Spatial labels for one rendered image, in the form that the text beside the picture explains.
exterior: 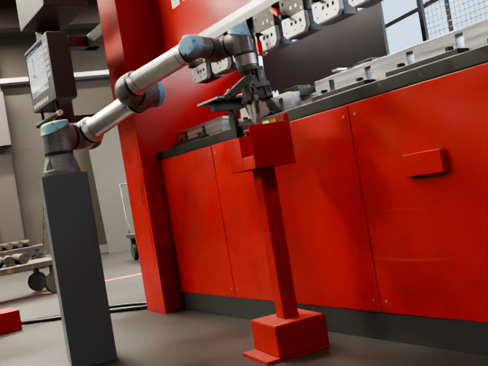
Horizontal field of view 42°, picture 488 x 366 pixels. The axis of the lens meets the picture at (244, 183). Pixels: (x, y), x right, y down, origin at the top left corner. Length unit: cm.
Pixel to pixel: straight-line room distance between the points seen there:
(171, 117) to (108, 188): 623
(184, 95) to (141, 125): 33
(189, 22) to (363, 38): 89
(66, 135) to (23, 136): 750
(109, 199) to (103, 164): 55
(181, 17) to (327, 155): 140
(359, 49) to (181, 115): 112
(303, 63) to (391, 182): 146
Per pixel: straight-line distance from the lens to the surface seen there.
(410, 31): 630
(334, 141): 233
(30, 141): 1023
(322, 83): 255
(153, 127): 360
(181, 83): 373
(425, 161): 202
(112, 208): 975
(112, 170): 992
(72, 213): 267
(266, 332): 230
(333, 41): 330
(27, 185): 1016
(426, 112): 203
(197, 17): 332
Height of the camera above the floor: 59
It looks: 1 degrees up
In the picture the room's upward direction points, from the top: 9 degrees counter-clockwise
